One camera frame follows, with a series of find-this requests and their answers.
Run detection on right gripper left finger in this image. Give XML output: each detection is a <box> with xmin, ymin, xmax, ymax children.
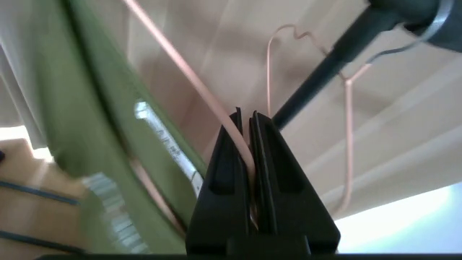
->
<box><xmin>186</xmin><ymin>107</ymin><xmax>254</xmax><ymax>254</ymax></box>

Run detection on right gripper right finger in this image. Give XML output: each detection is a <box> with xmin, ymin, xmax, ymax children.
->
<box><xmin>248</xmin><ymin>110</ymin><xmax>341</xmax><ymax>254</ymax></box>

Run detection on pink clothes hanger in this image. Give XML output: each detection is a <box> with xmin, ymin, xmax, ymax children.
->
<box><xmin>121</xmin><ymin>0</ymin><xmax>259</xmax><ymax>235</ymax></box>
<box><xmin>266</xmin><ymin>0</ymin><xmax>455</xmax><ymax>217</ymax></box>

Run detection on green long-sleeved shirt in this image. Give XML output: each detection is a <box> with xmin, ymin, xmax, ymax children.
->
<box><xmin>35</xmin><ymin>0</ymin><xmax>209</xmax><ymax>254</ymax></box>

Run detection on beige curtain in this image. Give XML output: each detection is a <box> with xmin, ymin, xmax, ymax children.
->
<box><xmin>0</xmin><ymin>0</ymin><xmax>462</xmax><ymax>221</ymax></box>

